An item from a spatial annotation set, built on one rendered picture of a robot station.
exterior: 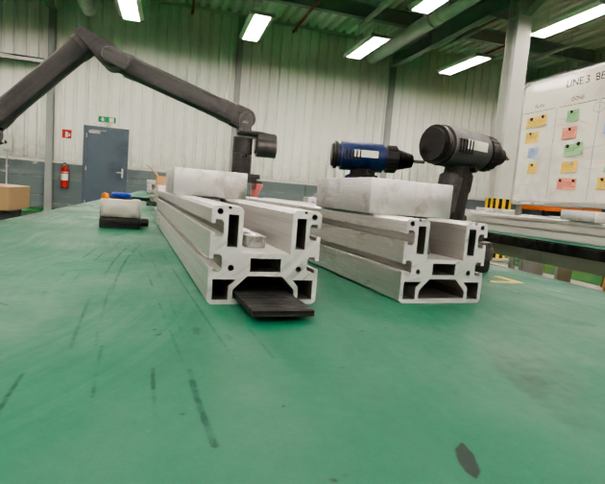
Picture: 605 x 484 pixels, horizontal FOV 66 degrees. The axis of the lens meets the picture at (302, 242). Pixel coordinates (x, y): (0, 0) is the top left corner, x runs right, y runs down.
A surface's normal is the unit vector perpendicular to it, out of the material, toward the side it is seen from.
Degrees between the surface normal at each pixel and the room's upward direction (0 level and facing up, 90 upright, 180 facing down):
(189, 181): 90
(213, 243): 90
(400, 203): 90
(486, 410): 0
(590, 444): 0
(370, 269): 90
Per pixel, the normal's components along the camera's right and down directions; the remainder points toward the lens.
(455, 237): -0.94, -0.04
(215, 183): 0.34, 0.12
